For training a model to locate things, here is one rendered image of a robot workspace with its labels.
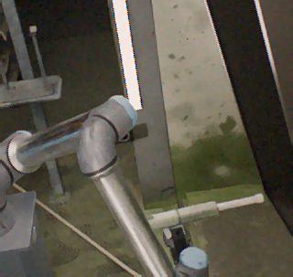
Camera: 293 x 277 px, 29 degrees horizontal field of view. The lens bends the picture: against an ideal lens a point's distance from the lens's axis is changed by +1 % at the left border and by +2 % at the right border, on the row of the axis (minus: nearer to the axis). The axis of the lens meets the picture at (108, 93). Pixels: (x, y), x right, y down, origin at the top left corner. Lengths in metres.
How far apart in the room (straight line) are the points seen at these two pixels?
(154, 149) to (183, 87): 0.38
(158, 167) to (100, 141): 1.32
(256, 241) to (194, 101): 0.71
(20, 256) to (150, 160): 0.99
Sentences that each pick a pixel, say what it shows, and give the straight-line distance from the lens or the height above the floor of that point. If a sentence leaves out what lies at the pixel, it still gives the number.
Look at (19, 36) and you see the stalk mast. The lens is 2.72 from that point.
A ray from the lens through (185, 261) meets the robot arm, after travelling 1.89.
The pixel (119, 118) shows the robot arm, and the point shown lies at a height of 1.16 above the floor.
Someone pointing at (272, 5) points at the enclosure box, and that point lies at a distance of 1.29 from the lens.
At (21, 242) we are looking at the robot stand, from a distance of 2.10.
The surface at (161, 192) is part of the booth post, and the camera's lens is 2.98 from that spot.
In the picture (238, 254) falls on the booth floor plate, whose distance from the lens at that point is 2.74.
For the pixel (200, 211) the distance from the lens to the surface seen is 2.19.
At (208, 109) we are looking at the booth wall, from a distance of 2.73.
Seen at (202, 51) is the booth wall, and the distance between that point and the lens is 2.57.
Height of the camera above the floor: 2.03
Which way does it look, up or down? 29 degrees down
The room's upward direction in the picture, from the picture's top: 10 degrees counter-clockwise
